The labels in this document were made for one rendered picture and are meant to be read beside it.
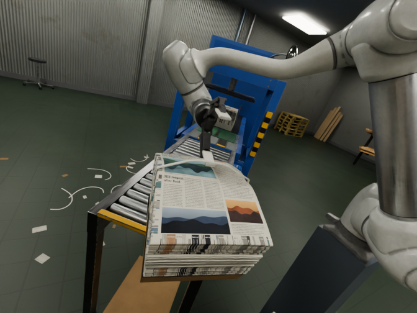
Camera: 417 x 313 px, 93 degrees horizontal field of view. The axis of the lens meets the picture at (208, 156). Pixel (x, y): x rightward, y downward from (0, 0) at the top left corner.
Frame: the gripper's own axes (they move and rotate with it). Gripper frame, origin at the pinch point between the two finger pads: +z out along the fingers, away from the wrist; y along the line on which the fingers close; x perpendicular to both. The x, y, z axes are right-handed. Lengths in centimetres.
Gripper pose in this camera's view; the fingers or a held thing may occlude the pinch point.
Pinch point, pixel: (216, 140)
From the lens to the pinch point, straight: 54.2
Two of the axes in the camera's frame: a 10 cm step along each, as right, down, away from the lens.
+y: -2.7, 8.4, 4.7
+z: 1.7, 5.2, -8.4
